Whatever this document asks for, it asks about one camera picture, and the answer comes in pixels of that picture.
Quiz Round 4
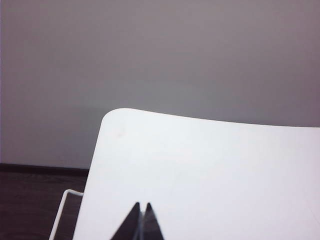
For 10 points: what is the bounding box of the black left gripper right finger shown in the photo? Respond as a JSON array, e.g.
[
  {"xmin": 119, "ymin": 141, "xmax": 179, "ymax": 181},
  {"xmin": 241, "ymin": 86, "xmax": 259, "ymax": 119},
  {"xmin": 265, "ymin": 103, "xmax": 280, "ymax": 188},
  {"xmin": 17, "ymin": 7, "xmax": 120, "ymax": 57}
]
[{"xmin": 140, "ymin": 201, "xmax": 168, "ymax": 240}]

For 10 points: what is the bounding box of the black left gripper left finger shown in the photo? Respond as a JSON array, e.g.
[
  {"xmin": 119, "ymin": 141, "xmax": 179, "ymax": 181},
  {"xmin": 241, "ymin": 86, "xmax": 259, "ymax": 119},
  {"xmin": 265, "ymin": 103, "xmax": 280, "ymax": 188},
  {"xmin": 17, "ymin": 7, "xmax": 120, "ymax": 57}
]
[{"xmin": 107, "ymin": 201, "xmax": 142, "ymax": 240}]

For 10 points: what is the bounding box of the dark wall baseboard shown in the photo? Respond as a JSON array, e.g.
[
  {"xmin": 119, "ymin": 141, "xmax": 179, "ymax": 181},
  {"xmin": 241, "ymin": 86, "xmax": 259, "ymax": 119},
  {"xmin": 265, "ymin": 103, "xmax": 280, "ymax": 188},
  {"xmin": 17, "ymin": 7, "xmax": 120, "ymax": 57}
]
[{"xmin": 0, "ymin": 162, "xmax": 90, "ymax": 174}]

